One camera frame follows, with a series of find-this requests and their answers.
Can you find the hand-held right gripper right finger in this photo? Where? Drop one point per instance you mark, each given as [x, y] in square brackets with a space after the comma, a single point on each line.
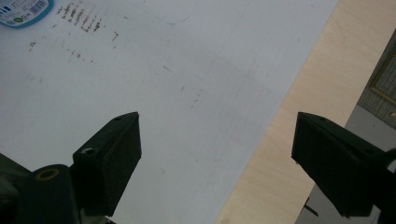
[339, 168]

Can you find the blue white labelled packet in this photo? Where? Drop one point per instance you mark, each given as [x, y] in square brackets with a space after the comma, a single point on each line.
[21, 12]

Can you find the white table mat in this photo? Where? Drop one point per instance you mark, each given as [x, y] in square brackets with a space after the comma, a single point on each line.
[186, 93]

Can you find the grey floor rug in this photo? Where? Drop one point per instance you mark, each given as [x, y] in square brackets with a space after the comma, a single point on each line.
[381, 90]

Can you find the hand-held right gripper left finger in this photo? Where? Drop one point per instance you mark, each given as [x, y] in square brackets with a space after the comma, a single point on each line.
[107, 168]

